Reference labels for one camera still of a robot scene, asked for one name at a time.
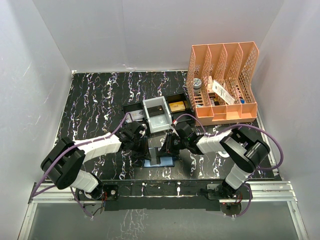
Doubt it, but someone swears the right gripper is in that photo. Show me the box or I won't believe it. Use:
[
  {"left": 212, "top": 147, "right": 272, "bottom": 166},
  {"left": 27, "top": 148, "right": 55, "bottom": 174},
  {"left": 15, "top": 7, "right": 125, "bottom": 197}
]
[{"left": 157, "top": 132, "right": 189, "bottom": 157}]

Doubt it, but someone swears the blue card holder wallet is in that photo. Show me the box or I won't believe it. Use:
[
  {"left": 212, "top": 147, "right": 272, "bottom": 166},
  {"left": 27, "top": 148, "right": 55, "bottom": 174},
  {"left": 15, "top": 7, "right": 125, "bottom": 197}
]
[{"left": 143, "top": 156, "right": 176, "bottom": 168}]

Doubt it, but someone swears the white plastic bin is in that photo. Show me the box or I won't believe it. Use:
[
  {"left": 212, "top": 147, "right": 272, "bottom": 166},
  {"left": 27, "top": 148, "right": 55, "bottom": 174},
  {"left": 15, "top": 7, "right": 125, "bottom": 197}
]
[{"left": 142, "top": 96, "right": 173, "bottom": 134}]

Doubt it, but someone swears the white VIP card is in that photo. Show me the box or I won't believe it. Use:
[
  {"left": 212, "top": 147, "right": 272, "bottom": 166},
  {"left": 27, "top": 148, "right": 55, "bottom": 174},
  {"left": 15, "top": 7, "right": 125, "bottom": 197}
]
[{"left": 126, "top": 109, "right": 144, "bottom": 123}]

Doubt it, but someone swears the dark grey striped card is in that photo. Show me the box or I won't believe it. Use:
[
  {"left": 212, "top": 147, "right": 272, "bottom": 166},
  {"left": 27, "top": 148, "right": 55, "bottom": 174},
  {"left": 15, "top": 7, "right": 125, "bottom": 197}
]
[{"left": 147, "top": 105, "right": 165, "bottom": 117}]

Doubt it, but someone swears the black tray with gold card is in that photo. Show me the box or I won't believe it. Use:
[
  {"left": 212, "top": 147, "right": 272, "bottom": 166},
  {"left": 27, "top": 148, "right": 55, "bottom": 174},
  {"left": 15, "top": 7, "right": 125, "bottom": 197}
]
[{"left": 165, "top": 92, "right": 195, "bottom": 126}]

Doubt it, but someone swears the orange desk file organizer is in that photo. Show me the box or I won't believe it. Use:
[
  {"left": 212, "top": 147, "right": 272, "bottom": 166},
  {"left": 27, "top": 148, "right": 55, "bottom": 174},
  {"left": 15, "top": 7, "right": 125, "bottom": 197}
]
[{"left": 186, "top": 41, "right": 259, "bottom": 126}]

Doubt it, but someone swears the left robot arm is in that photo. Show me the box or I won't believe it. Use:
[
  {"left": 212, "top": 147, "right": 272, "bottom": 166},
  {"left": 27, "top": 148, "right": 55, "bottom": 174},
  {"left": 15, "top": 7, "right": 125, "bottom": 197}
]
[{"left": 40, "top": 121, "right": 149, "bottom": 200}]

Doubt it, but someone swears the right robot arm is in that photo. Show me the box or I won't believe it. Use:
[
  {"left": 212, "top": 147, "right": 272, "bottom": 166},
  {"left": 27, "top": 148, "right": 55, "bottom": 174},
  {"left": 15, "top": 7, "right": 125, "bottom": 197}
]
[{"left": 158, "top": 122, "right": 270, "bottom": 199}]

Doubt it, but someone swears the gold credit card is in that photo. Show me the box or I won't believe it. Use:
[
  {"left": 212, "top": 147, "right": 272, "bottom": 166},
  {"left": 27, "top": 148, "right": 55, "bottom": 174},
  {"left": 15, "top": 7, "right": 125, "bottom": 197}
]
[{"left": 169, "top": 101, "right": 186, "bottom": 113}]

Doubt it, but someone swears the black tray with blue card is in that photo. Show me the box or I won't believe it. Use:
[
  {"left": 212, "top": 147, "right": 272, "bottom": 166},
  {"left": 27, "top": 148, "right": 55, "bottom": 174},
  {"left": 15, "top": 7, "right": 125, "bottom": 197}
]
[{"left": 122, "top": 101, "right": 148, "bottom": 125}]

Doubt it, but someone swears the round jar with patterned lid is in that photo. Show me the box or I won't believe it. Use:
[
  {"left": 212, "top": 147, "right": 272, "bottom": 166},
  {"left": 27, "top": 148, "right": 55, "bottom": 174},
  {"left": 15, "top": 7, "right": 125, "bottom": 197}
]
[{"left": 193, "top": 78, "right": 202, "bottom": 94}]

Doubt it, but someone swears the white labelled flat package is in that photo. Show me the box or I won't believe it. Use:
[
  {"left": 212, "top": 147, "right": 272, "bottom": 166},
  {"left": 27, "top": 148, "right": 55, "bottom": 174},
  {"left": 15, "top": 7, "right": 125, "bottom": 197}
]
[{"left": 212, "top": 80, "right": 235, "bottom": 105}]

